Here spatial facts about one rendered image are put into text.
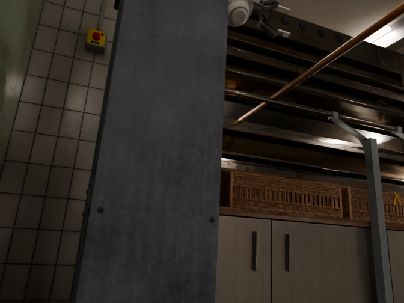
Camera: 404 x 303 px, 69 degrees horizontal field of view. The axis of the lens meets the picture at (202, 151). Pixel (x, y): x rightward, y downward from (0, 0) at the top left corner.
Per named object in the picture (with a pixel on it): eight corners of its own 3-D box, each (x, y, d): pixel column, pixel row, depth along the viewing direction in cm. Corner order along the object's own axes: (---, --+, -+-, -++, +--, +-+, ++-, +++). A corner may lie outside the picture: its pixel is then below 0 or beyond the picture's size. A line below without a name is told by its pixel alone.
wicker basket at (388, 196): (288, 222, 179) (287, 177, 186) (362, 228, 195) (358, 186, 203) (351, 220, 134) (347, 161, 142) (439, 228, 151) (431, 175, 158)
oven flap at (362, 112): (205, 67, 169) (194, 88, 186) (427, 122, 223) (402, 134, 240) (205, 64, 170) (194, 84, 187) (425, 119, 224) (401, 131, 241)
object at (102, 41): (85, 50, 163) (88, 35, 165) (104, 55, 166) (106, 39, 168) (85, 42, 156) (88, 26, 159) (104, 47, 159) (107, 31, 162)
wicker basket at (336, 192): (194, 213, 161) (198, 164, 168) (285, 221, 176) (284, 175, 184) (228, 208, 116) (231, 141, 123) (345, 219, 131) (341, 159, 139)
